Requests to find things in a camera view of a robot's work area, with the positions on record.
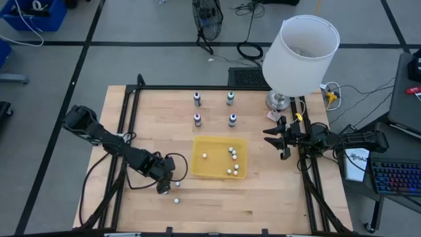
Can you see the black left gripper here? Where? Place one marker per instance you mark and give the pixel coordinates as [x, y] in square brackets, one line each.
[163, 186]

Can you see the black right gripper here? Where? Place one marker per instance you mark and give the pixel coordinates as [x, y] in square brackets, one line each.
[292, 136]

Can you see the small blue food coloring bottle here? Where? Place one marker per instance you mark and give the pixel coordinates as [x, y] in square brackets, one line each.
[177, 183]

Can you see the large blue food coloring bottle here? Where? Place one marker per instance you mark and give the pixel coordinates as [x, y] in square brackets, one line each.
[232, 120]

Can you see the small yellow food coloring bottle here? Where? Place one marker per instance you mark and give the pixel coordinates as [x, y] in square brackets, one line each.
[204, 155]

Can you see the large green food coloring bottle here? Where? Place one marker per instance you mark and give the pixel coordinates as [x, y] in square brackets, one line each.
[230, 98]

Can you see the large purple food coloring bottle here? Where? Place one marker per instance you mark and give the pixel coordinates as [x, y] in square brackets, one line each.
[197, 120]

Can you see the large black food coloring bottle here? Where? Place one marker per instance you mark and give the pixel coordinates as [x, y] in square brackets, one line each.
[197, 99]

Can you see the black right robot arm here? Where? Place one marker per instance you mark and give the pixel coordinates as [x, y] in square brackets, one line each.
[355, 141]

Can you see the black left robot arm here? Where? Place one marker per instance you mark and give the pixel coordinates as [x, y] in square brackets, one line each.
[82, 121]

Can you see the yellow translucent plastic bin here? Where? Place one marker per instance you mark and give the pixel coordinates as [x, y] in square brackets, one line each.
[215, 164]

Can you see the black floor vent grate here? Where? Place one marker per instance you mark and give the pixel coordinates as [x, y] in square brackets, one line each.
[245, 77]

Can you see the yellow power plug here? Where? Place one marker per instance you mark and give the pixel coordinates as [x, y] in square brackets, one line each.
[331, 97]

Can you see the white shade table lamp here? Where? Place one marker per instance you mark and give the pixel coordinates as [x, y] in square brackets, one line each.
[299, 66]

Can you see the white printed paper sheet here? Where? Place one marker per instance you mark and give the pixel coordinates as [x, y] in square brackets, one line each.
[356, 168]

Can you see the rgb backlit keyboard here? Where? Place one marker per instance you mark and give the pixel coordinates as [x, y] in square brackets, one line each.
[394, 177]

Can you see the black rolling laptop stand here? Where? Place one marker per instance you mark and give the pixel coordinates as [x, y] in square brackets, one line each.
[369, 227]

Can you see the black side desk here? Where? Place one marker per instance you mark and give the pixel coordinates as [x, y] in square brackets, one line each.
[404, 95]

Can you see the black floor fan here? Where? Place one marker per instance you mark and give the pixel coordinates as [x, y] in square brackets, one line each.
[207, 19]

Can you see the red marker pen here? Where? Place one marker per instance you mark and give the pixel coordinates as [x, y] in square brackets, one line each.
[412, 90]

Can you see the black desk device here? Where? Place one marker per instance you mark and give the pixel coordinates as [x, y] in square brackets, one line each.
[416, 66]

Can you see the black rolling cart base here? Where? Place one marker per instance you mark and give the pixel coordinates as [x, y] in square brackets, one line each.
[5, 110]

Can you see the grey metal floor bar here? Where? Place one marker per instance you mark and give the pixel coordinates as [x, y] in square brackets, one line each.
[13, 78]

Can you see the blue plastic storage bin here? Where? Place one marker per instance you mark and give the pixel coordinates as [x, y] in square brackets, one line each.
[49, 19]

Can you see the blue plastic crate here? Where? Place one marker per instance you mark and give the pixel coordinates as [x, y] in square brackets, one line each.
[3, 52]

